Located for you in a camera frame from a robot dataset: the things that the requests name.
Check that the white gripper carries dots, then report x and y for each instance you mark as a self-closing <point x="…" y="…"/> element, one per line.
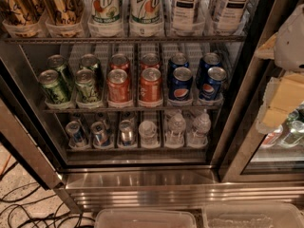
<point x="291" y="45"/>

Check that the orange lacroix can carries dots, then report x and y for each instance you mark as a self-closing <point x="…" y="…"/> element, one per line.
<point x="19" y="12"/>
<point x="64" y="12"/>

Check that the blue Pepsi can front right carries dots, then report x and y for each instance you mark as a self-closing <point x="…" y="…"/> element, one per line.
<point x="212" y="82"/>

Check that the blue pepsi can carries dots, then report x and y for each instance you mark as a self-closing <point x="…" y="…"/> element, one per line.
<point x="212" y="82"/>
<point x="180" y="84"/>
<point x="177" y="60"/>
<point x="210" y="59"/>

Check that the blue Pepsi can back right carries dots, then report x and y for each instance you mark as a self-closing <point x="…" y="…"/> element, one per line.
<point x="210" y="59"/>

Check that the glass fridge door right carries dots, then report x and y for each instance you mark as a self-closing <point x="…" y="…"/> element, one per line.
<point x="249" y="154"/>

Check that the blue Pepsi can front left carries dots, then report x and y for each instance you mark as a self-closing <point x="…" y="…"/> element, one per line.
<point x="180" y="84"/>

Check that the blue Pepsi can back left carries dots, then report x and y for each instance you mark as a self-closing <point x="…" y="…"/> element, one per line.
<point x="177" y="60"/>

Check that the orange soda can front right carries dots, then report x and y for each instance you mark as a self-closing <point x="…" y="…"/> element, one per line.
<point x="150" y="85"/>

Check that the orange soda can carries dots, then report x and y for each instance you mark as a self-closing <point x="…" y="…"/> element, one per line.
<point x="150" y="60"/>
<point x="118" y="86"/>
<point x="119" y="61"/>
<point x="150" y="85"/>

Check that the orange soda can back right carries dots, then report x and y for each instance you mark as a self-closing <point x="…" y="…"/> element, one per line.
<point x="150" y="60"/>

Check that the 7UP can right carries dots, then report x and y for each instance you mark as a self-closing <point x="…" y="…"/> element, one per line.
<point x="145" y="11"/>

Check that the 7up can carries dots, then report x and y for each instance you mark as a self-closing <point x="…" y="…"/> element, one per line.
<point x="145" y="11"/>
<point x="105" y="11"/>

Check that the orange soda can front left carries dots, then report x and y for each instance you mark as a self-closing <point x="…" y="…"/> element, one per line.
<point x="118" y="86"/>

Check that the orange soda can back left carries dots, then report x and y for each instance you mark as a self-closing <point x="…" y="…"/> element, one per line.
<point x="119" y="61"/>

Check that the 7UP can left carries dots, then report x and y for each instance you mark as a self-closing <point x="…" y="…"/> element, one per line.
<point x="105" y="11"/>

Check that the silver blue can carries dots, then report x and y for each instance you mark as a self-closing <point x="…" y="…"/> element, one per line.
<point x="100" y="135"/>
<point x="76" y="133"/>

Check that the green can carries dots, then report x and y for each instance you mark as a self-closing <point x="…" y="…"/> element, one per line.
<point x="60" y="64"/>
<point x="87" y="86"/>
<point x="90" y="61"/>
<point x="54" y="86"/>

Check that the silver blue can bottom left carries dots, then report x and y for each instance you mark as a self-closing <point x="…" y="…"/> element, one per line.
<point x="76" y="133"/>

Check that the green can back left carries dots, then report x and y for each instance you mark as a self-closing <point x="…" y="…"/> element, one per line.
<point x="60" y="64"/>

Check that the steel fridge base sill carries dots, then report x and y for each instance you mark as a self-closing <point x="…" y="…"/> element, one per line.
<point x="187" y="188"/>

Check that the green can front left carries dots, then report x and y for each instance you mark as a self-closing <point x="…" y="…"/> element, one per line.
<point x="54" y="86"/>

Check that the steel fridge door left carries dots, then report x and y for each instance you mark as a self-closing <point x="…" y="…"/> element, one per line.
<point x="17" y="140"/>

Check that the white Teas Tea bottle right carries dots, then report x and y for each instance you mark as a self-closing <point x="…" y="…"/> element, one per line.
<point x="226" y="15"/>

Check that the white teas tea bottle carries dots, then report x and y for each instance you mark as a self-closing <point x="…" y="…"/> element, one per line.
<point x="226" y="15"/>
<point x="185" y="14"/>

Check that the clear water bottle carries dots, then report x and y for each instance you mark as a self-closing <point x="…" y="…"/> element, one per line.
<point x="175" y="131"/>
<point x="148" y="133"/>
<point x="197" y="137"/>

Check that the white Teas Tea bottle left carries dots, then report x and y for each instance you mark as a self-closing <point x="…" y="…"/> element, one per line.
<point x="185" y="14"/>

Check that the clear plastic bin right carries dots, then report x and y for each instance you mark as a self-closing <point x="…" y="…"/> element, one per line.
<point x="252" y="215"/>

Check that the clear plastic bin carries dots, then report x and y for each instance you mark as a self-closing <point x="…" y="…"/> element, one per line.
<point x="252" y="215"/>
<point x="122" y="218"/>

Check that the clear plastic bin left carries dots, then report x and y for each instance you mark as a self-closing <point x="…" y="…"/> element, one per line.
<point x="122" y="218"/>

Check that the top wire fridge shelf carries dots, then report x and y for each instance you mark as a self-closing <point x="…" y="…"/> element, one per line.
<point x="125" y="40"/>

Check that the wire fridge shelf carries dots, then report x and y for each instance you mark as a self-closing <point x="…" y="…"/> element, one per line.
<point x="133" y="108"/>
<point x="125" y="40"/>

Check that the middle wire fridge shelf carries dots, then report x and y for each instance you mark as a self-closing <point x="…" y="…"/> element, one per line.
<point x="133" y="108"/>

